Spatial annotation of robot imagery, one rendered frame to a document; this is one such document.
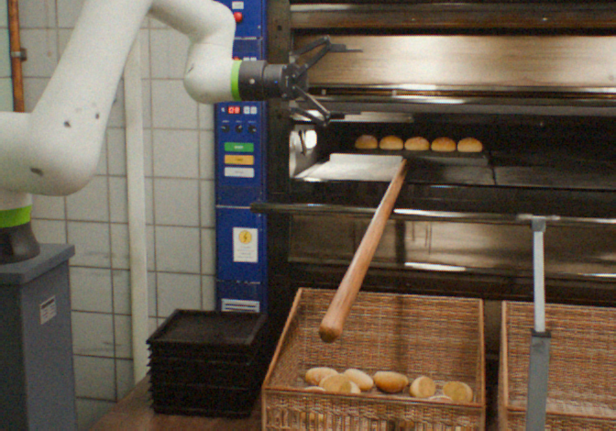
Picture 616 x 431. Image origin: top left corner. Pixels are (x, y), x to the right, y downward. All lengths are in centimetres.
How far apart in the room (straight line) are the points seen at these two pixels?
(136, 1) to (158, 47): 112
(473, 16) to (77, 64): 130
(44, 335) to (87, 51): 50
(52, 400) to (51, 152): 49
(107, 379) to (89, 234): 50
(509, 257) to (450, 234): 18
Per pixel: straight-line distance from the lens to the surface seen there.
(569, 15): 233
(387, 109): 218
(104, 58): 133
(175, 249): 255
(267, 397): 205
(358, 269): 131
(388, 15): 233
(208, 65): 181
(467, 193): 234
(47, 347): 148
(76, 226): 268
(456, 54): 232
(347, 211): 199
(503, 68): 231
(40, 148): 127
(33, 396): 146
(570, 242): 239
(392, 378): 234
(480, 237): 237
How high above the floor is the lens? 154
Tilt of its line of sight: 10 degrees down
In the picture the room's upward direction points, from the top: straight up
